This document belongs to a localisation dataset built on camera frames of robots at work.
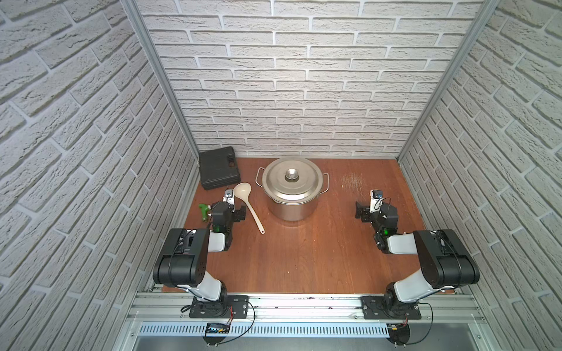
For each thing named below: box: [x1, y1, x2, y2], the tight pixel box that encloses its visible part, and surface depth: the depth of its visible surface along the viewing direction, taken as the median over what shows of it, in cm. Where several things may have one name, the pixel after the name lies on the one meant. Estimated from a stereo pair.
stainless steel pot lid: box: [261, 156, 324, 199], surface depth 90 cm
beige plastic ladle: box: [233, 182, 266, 235], surface depth 105 cm
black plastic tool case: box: [199, 146, 241, 191], surface depth 111 cm
